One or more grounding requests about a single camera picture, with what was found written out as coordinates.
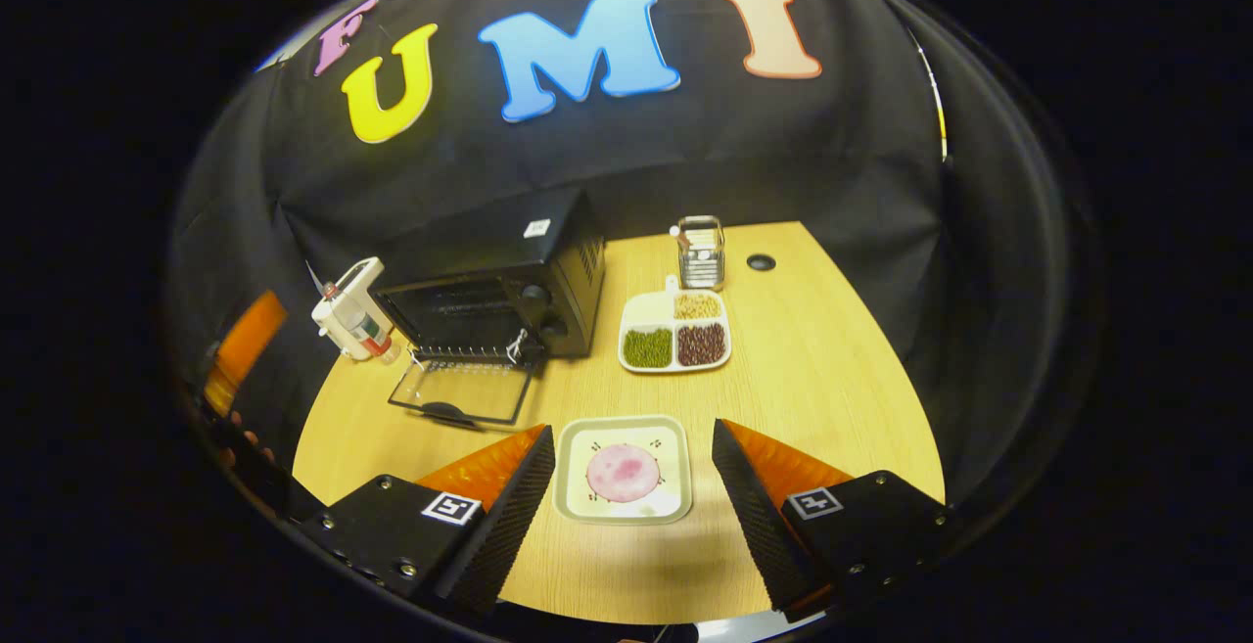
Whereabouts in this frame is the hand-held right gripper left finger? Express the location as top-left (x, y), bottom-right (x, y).
top-left (294, 425), bottom-right (557, 617)

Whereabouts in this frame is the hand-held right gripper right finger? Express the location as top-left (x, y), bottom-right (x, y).
top-left (712, 418), bottom-right (951, 622)

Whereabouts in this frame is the square cream plate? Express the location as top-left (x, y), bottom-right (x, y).
top-left (553, 414), bottom-right (694, 527)

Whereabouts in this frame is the pink ham slice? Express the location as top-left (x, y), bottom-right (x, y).
top-left (585, 442), bottom-right (663, 504)

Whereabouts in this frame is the black electric oven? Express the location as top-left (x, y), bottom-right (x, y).
top-left (372, 186), bottom-right (608, 429)

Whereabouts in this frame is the metal oven rack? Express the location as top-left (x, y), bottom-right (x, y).
top-left (407, 342), bottom-right (543, 376)

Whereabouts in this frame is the clear bottle with red label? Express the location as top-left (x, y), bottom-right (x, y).
top-left (343, 310), bottom-right (400, 366)

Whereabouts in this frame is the white toaster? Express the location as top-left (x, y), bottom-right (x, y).
top-left (311, 256), bottom-right (388, 362)

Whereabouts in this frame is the pile of red beans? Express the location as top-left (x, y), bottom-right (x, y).
top-left (677, 323), bottom-right (728, 368)

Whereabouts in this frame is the pile of green beans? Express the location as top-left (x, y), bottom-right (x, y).
top-left (624, 328), bottom-right (674, 369)

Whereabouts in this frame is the white divided plate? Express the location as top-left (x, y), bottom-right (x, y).
top-left (617, 275), bottom-right (733, 375)

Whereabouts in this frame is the black backdrop cloth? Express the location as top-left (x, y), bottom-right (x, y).
top-left (166, 0), bottom-right (1078, 517)

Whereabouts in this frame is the metal wire holder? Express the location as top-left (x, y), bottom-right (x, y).
top-left (672, 215), bottom-right (726, 292)

